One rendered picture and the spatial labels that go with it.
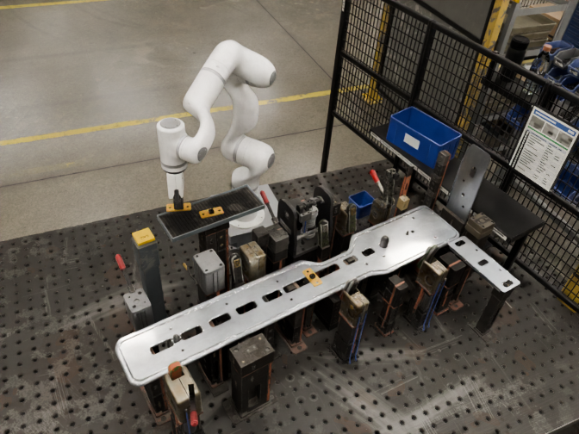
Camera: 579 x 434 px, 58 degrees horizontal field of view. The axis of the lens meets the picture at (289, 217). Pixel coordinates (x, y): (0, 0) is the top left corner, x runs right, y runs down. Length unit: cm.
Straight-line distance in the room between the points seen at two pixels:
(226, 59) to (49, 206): 238
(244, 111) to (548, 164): 122
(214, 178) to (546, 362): 256
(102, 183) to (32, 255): 153
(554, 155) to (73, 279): 202
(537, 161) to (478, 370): 87
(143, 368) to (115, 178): 248
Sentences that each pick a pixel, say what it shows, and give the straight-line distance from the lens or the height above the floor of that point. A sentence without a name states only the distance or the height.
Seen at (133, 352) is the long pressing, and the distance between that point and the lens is 175.
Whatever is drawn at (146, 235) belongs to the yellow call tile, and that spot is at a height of 116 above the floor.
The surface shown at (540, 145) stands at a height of 131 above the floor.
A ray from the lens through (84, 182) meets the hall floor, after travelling 404.
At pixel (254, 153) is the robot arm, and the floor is 120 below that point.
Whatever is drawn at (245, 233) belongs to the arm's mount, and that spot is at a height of 79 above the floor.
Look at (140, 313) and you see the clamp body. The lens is 178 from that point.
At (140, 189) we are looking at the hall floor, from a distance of 388.
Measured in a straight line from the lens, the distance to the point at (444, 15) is 413.
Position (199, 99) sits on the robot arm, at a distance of 170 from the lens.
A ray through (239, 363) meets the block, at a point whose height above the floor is 103.
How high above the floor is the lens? 244
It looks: 42 degrees down
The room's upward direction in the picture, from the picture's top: 5 degrees clockwise
